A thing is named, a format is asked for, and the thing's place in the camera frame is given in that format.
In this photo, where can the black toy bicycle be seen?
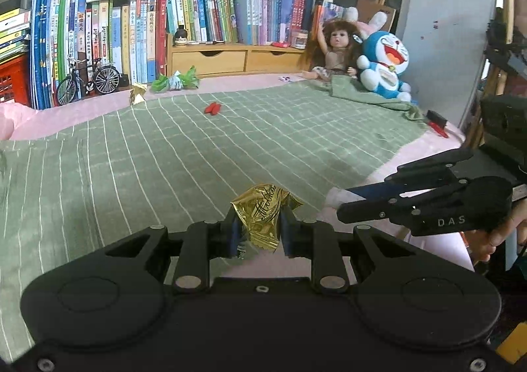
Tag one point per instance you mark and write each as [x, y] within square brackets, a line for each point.
[88, 81]

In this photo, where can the white pink bunny plush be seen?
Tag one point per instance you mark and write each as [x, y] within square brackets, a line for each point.
[370, 20]

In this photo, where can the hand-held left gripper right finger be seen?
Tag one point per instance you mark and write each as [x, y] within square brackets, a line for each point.
[329, 252]

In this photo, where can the small red wrapper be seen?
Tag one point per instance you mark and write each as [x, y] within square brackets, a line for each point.
[213, 108]

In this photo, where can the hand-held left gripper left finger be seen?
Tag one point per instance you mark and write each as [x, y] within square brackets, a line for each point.
[191, 252]

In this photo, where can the green white plastic wrapper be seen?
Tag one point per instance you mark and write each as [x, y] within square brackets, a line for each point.
[175, 81]

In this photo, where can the small folded gold foil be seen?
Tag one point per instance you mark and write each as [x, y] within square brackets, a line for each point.
[138, 95]

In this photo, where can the green checked cloth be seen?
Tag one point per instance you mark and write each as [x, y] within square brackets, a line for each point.
[185, 158]

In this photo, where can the person's right hand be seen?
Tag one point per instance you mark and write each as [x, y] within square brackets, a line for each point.
[494, 242]

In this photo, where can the row of tall thin books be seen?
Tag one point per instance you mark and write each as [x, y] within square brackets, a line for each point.
[103, 38]

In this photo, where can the wooden easel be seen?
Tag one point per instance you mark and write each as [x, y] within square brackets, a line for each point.
[376, 5]

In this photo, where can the stack of flat picture books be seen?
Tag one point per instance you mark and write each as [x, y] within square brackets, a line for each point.
[14, 36]

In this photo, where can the gold candy wrapper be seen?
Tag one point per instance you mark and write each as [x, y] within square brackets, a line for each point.
[263, 215]

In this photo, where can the red plastic crate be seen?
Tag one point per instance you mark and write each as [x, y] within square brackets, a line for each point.
[14, 81]

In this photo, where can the blue cat plush toy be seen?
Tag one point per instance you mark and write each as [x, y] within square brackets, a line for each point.
[385, 63]

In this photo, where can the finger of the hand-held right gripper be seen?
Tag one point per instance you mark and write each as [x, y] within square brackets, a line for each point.
[370, 213]
[428, 168]

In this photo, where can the red black brush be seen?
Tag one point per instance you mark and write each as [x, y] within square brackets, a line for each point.
[437, 123]

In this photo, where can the red pink hair clip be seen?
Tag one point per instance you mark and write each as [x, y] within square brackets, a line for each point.
[280, 44]

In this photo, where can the row of colourful textbooks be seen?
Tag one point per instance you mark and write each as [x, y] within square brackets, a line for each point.
[247, 9]

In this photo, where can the small black-haired figurine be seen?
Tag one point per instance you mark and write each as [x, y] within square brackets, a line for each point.
[181, 36]

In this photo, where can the yellow object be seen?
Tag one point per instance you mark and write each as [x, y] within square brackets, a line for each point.
[512, 345]

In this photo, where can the wooden drawer organizer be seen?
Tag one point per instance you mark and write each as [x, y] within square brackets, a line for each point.
[230, 59]

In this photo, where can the leaning picture magazines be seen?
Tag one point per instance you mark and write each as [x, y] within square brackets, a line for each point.
[327, 11]

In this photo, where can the brown-haired doll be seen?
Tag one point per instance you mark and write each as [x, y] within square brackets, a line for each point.
[335, 48]

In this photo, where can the small black object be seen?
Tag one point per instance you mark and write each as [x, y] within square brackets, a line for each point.
[124, 79]

